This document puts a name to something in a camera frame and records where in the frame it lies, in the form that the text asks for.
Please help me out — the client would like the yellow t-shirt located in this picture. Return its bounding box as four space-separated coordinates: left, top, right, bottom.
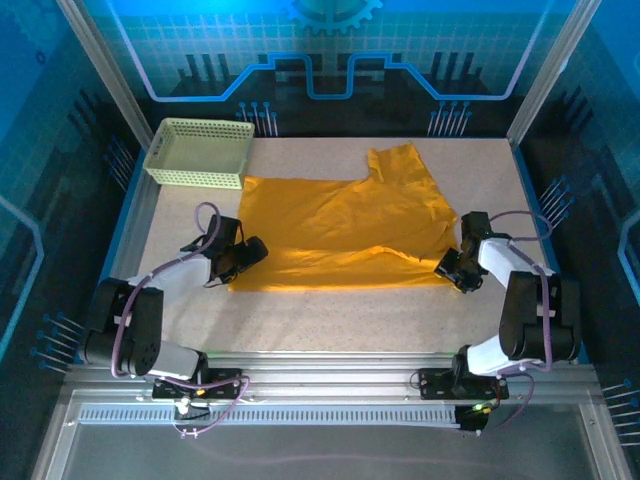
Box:
227 141 459 292

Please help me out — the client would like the pale green plastic basket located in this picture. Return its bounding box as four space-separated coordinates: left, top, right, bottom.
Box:
143 117 256 191

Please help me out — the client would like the black controller box with LEDs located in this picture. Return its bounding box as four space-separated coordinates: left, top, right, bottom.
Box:
454 402 501 434

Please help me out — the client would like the grey metal bottom panel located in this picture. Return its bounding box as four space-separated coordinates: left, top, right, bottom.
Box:
29 389 631 480

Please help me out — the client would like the aluminium side rail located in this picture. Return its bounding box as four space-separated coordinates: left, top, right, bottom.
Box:
82 144 161 364

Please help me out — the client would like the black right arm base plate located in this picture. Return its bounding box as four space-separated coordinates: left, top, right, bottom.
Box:
417 367 510 401

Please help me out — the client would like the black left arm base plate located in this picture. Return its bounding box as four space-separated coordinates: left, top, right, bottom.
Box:
151 368 245 401

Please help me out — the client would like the aluminium frame rail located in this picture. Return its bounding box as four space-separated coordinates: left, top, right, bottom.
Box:
62 352 601 406

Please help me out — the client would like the slotted grey cable duct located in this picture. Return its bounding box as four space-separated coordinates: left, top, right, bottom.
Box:
77 403 464 426

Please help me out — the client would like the aluminium corner post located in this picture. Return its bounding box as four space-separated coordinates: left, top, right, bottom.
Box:
54 0 154 146
507 0 604 146

